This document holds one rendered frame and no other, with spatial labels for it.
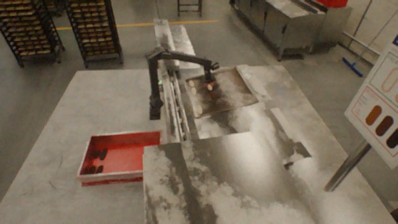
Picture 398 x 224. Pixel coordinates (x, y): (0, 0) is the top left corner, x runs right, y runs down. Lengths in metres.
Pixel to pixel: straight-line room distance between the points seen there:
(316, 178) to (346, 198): 0.18
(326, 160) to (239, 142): 0.88
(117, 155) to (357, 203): 1.46
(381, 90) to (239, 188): 0.72
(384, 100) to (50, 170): 1.77
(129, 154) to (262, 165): 0.92
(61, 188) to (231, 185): 1.04
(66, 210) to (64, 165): 0.30
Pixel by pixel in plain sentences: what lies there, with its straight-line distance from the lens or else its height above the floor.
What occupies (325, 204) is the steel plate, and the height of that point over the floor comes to 0.82.
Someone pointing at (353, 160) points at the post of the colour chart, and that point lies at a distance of 1.35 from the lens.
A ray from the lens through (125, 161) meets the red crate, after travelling 1.52.
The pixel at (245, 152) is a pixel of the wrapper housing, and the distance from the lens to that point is 0.93.
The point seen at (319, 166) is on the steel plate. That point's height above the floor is 0.82.
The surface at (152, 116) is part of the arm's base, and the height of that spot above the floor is 0.84.
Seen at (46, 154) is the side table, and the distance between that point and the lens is 1.77.
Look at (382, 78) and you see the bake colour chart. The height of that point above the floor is 1.54.
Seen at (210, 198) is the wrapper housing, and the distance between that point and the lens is 0.81.
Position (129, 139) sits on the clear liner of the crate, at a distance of 1.58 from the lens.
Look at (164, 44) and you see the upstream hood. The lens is 2.57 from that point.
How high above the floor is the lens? 2.02
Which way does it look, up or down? 42 degrees down
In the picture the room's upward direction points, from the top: 2 degrees clockwise
